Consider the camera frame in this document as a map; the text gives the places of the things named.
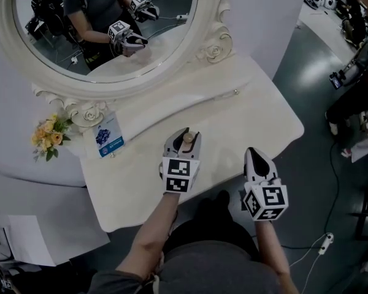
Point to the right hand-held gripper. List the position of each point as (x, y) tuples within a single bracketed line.
[(268, 202)]

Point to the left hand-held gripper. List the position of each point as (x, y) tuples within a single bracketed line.
[(178, 176)]

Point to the person's right forearm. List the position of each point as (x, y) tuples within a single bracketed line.
[(271, 253)]

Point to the person's left forearm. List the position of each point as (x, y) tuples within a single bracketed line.
[(150, 234)]

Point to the white dressing table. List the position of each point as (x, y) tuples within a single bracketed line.
[(233, 133)]

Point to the person's black trousers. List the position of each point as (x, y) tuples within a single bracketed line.
[(208, 222)]

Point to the blue and white card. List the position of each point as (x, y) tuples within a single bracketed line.
[(108, 135)]

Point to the white power strip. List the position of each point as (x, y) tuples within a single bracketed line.
[(326, 243)]

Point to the person's grey shirt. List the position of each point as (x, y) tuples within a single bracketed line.
[(208, 271)]

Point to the black metal stand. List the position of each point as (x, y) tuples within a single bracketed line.
[(366, 216)]

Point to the yellow flower bouquet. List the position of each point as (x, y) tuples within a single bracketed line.
[(49, 136)]

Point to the white cardboard box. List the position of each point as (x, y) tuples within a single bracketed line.
[(49, 240)]

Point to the oval white-framed mirror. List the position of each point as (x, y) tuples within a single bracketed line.
[(6, 41)]

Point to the camera with blue screen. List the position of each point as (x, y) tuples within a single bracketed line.
[(336, 80)]

